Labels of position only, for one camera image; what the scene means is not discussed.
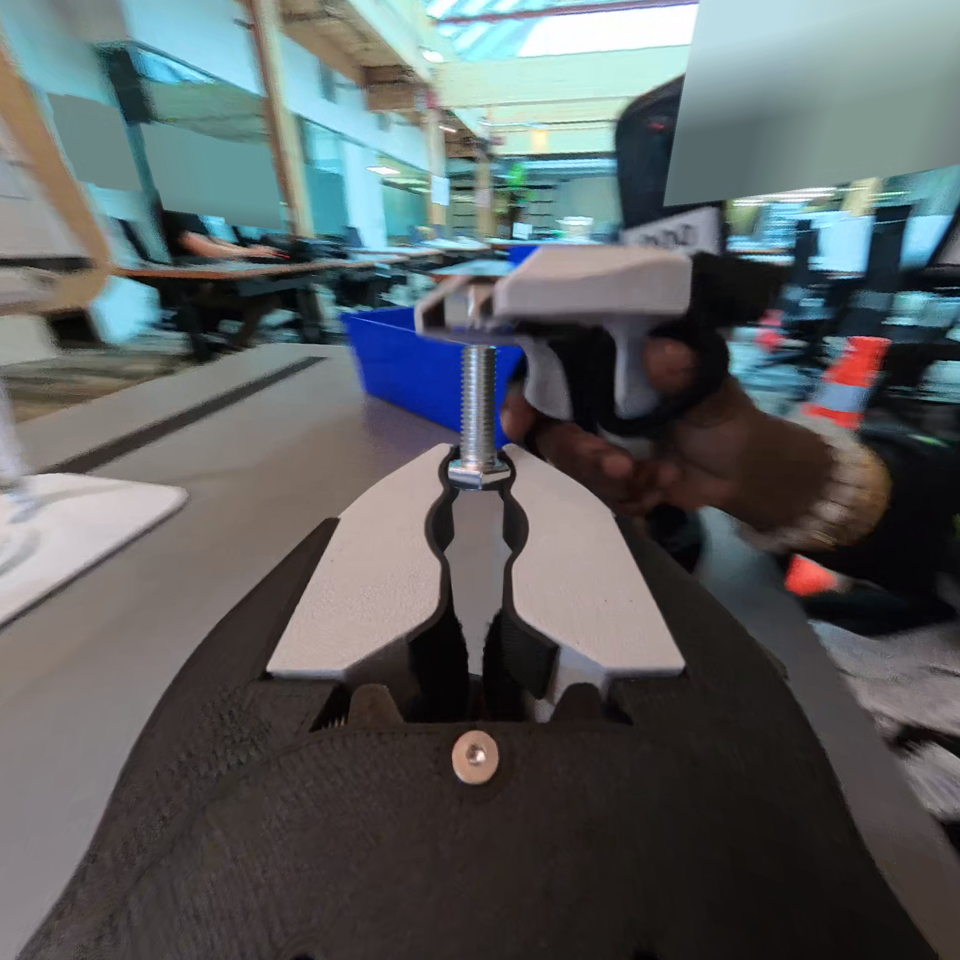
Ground long office desk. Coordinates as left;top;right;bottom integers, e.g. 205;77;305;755
113;258;436;361

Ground person's right forearm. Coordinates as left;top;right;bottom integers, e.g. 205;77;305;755
840;435;960;601

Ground orange traffic cone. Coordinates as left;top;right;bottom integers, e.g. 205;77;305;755
788;338;889;598

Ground steel hex nut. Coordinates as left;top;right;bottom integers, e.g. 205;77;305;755
455;288;501;343

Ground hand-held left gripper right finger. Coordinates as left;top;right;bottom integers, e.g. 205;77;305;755
504;443;690;706

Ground beaded bracelet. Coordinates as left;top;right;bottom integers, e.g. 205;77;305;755
740;425;894;553

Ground steel hex bolt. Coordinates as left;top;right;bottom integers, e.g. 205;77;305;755
446;339;516;490

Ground blue plastic bin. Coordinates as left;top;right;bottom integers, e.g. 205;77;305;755
342;308;529;447

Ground person's right hand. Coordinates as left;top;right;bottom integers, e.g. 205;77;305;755
500;333;789;523

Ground sign board on white stand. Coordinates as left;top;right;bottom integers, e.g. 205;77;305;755
0;45;189;628

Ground black and white printed trousers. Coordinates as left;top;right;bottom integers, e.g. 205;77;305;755
825;615;960;819

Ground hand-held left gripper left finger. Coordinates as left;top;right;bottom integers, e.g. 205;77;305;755
266;443;454;699

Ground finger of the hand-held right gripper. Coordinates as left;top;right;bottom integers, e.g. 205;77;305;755
413;275;504;340
494;243;700;325

